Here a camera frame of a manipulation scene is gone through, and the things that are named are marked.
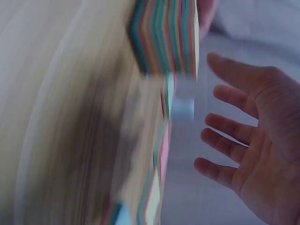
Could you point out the person's right hand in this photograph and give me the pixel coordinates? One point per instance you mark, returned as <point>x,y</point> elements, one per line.
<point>272,140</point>

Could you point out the yellow-topped coloured paper stack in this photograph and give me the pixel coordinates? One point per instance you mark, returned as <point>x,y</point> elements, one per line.
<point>153,201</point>

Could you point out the person's left fingers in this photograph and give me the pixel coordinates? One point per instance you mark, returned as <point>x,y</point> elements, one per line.
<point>207,16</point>

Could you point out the pink-topped coloured paper stack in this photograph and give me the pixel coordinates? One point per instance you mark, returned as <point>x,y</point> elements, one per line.
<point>163,150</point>

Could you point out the blue-topped coloured paper stack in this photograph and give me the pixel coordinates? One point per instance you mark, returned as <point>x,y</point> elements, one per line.
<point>119,215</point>

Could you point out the green-topped coloured paper stack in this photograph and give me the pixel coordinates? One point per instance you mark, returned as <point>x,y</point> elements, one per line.
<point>168,93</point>

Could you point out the person's left hand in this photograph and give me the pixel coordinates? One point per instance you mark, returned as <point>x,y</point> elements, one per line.
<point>207,16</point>

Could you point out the thick multicoloured paper block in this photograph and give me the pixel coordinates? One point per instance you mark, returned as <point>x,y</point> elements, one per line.
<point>161,37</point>

